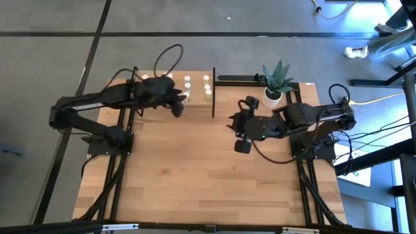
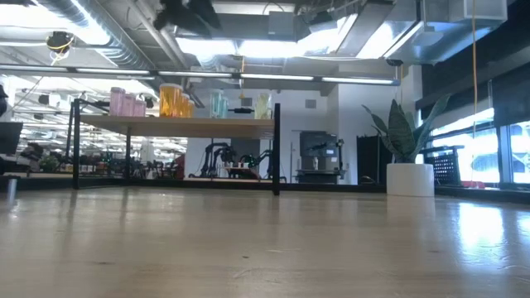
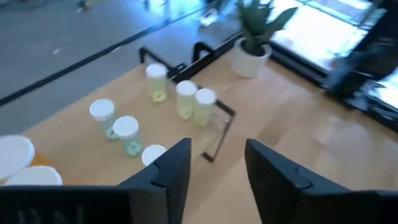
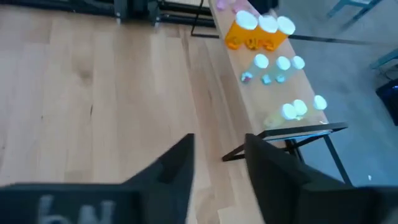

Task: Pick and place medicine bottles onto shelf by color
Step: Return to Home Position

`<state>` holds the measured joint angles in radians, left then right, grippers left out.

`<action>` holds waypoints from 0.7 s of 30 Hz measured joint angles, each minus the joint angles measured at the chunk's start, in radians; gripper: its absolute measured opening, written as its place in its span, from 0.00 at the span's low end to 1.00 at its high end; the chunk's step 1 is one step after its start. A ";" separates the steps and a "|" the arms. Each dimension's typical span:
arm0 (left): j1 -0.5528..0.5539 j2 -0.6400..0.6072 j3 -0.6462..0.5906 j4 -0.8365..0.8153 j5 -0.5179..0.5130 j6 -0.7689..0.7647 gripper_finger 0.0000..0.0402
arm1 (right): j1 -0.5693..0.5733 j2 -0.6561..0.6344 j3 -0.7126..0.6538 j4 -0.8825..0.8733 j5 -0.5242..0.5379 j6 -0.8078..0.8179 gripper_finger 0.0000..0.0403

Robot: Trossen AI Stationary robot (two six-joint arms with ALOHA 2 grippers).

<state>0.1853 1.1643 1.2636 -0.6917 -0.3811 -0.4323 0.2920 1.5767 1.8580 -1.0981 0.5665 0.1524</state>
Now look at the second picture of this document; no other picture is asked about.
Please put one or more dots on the small yellow-green medicine bottle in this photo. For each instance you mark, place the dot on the small yellow-green medicine bottle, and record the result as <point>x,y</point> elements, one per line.
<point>215,104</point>

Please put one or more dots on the pink cups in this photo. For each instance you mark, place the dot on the pink cups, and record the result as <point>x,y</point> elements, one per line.
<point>117,101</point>

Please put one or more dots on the small yellow medicine bottle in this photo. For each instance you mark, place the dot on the small yellow medicine bottle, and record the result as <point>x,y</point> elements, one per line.
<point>263,106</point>

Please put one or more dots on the black background robot arm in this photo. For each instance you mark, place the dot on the black background robot arm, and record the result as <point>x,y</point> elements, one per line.
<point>256,159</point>
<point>211,159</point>

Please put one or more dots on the wooden shelf with black legs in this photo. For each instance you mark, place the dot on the wooden shelf with black legs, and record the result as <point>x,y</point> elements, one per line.
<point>178,127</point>

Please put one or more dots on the ceiling light tube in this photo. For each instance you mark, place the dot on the ceiling light tube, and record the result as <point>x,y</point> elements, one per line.
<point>186,74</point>

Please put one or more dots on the black hanging lamp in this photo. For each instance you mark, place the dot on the black hanging lamp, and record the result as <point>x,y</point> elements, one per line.
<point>149,102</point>

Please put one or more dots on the grey ceiling box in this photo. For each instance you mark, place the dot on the grey ceiling box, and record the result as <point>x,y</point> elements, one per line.
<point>281,22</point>

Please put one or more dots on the white background panel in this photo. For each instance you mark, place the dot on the white background panel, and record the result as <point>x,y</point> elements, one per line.
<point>192,165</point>

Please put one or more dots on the red background object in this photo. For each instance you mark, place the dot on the red background object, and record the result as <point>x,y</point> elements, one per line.
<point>180,166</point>

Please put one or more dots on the dark grey machine cabinet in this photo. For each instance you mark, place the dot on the dark grey machine cabinet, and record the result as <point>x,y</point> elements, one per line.
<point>319,157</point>

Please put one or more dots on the dark rectangular box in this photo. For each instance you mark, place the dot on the dark rectangular box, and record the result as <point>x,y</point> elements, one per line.
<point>10,136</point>

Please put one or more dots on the black cabinet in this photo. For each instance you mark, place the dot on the black cabinet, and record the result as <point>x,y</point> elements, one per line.
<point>370,159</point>

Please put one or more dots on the green plant in white pot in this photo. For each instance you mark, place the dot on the green plant in white pot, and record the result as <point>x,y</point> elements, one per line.
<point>410,180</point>

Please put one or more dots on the black mesh basket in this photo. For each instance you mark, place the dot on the black mesh basket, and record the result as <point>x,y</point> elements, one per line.
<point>445,167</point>

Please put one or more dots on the black ceiling camera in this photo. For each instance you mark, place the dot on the black ceiling camera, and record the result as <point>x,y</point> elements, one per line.
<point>60,41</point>

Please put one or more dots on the grey wall vent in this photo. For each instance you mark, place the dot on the grey wall vent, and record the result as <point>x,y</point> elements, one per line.
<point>311,104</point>

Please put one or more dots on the large silver rectangular duct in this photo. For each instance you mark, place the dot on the large silver rectangular duct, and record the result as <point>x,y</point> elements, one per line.
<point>447,37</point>

